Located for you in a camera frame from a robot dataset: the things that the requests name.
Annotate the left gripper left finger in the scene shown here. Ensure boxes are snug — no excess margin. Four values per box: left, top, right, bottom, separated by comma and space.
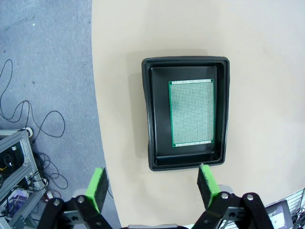
40, 167, 113, 229

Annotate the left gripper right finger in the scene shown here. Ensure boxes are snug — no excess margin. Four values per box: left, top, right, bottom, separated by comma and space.
194, 164, 275, 229

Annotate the thin black floor cable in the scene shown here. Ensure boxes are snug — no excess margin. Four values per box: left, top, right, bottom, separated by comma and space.
0, 59, 66, 144

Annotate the aluminium profile frame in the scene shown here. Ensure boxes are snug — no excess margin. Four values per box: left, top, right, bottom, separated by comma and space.
0, 128, 48, 229

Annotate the tablet screen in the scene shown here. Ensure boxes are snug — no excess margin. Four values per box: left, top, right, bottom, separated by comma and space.
264, 199, 293, 229

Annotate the green perforated circuit board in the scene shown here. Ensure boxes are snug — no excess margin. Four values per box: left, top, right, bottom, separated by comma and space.
168, 79, 214, 148

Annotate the white wire mesh panel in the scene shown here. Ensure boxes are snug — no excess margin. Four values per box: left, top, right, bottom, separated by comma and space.
285, 187, 305, 229

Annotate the black ESD tray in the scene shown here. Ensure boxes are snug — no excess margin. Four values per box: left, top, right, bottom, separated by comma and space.
141, 55, 231, 172

